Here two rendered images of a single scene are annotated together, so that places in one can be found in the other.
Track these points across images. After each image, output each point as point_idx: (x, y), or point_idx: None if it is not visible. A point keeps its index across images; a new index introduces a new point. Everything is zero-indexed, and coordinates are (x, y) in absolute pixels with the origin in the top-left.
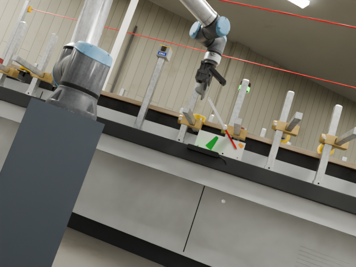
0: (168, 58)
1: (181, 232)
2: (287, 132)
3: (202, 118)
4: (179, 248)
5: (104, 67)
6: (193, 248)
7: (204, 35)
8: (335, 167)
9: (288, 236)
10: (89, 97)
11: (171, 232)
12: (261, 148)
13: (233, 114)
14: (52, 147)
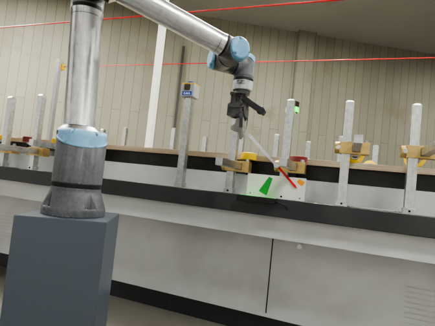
0: (196, 95)
1: (259, 291)
2: (355, 153)
3: (252, 155)
4: (261, 309)
5: (95, 151)
6: (276, 307)
7: (223, 63)
8: (432, 180)
9: (388, 276)
10: (86, 192)
11: (248, 293)
12: (331, 174)
13: (284, 146)
14: (52, 266)
